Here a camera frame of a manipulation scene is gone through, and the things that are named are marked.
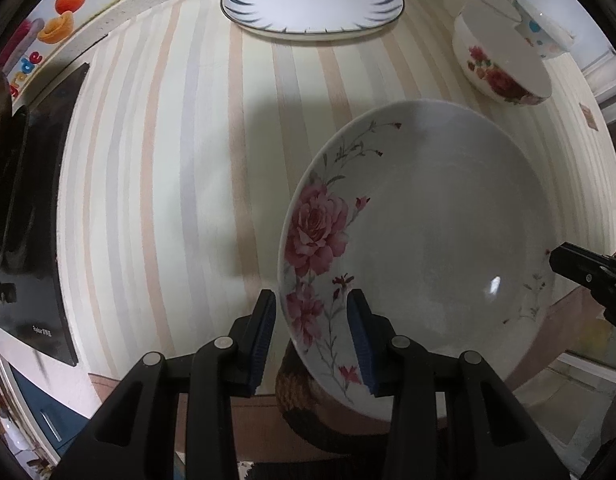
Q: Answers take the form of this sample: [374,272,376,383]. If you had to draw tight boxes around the white bowl red roses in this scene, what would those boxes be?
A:
[452,4,552,105]

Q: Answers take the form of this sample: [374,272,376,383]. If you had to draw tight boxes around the white plate pink roses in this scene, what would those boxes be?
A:
[278,100,558,420]

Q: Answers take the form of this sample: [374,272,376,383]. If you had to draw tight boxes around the white plate blue leaves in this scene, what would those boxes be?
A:
[220,0,404,41]

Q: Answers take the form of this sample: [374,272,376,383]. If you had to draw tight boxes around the white bowl blue dots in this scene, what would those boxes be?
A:
[513,0,575,60]

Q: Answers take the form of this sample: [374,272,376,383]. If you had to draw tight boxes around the black induction cooktop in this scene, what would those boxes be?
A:
[0,63,89,366]

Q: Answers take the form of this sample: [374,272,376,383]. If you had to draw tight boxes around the blue cabinet door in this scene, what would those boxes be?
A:
[10,366,88,456]

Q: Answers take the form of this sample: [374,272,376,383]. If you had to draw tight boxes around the fruit alphabet wall poster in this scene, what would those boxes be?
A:
[0,0,86,100]

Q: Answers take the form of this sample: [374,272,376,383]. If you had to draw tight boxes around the calico cat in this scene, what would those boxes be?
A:
[276,342,390,456]

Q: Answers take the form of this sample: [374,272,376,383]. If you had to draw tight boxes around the striped table cloth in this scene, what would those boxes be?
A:
[58,0,616,382]

